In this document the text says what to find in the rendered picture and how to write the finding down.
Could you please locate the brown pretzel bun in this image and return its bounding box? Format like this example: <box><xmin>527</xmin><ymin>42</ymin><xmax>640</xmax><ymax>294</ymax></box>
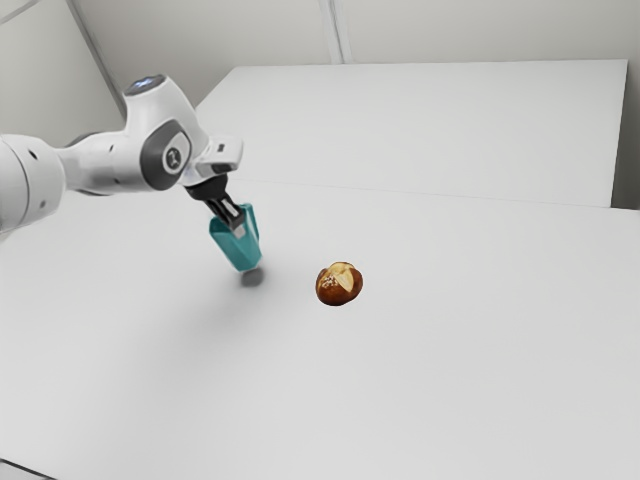
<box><xmin>314</xmin><ymin>260</ymin><xmax>365</xmax><ymax>306</ymax></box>

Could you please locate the teal faceted mug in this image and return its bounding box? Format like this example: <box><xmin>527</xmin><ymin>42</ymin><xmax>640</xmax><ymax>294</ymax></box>
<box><xmin>208</xmin><ymin>201</ymin><xmax>264</xmax><ymax>273</ymax></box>

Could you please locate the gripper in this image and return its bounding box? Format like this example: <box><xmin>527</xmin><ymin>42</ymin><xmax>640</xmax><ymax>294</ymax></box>
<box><xmin>184</xmin><ymin>172</ymin><xmax>247</xmax><ymax>238</ymax></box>

